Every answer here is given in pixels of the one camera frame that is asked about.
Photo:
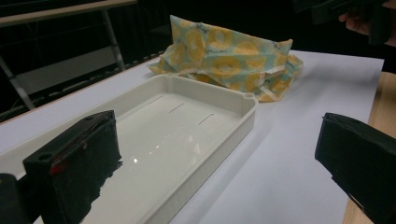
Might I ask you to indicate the grey metal frame stand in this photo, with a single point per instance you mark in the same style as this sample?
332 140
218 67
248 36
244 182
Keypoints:
113 40

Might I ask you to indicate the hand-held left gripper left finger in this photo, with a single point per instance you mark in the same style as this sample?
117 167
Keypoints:
74 161

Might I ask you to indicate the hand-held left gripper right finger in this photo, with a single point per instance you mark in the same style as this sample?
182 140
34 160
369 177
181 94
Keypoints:
364 161

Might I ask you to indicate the white plastic tray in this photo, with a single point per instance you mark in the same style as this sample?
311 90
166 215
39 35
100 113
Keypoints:
174 130

